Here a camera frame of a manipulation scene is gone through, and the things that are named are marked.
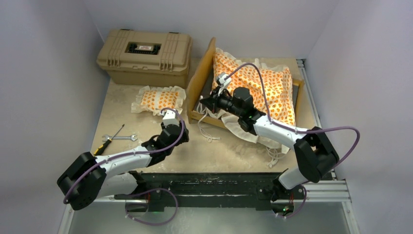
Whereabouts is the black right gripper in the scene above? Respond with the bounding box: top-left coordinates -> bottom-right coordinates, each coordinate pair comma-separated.
200,85 -> 243,118

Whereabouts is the wooden pet bed frame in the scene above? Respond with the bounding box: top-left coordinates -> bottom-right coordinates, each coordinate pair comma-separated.
186,38 -> 315,129

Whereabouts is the orange patterned white blanket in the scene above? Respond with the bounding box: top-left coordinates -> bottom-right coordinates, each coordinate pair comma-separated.
197,59 -> 296,167

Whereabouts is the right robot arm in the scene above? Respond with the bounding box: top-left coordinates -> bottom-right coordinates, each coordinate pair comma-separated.
200,87 -> 339,198

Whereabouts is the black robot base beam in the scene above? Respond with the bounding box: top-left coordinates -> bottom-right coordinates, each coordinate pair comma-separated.
114,173 -> 304,212

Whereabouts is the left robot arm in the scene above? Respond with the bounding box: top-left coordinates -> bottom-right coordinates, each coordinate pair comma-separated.
56,123 -> 189,211

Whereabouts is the small orange patterned pillow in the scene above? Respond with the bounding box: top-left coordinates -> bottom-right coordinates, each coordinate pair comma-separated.
131,86 -> 187,116

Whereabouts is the silver open-end wrench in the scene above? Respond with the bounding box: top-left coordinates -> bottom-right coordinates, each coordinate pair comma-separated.
102,135 -> 138,142

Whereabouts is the yellow black screwdriver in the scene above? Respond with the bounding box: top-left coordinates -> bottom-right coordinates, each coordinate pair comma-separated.
93,124 -> 125,156

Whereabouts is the tan plastic tool case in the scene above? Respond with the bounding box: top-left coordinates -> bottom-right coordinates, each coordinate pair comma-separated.
96,29 -> 192,88

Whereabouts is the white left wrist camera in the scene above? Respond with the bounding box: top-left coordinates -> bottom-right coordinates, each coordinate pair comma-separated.
161,109 -> 180,129

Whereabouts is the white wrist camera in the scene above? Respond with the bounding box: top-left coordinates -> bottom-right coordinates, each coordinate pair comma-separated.
161,109 -> 180,129
216,73 -> 231,96

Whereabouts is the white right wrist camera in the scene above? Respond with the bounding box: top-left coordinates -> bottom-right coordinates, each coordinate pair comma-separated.
216,73 -> 231,96

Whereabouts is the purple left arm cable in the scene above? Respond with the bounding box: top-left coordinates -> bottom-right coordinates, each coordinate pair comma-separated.
63,108 -> 186,227

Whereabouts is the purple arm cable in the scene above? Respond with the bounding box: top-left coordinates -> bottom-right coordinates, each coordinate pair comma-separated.
63,108 -> 186,227
225,62 -> 361,219

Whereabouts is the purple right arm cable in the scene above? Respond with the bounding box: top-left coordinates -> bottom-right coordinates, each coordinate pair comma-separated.
225,62 -> 361,219

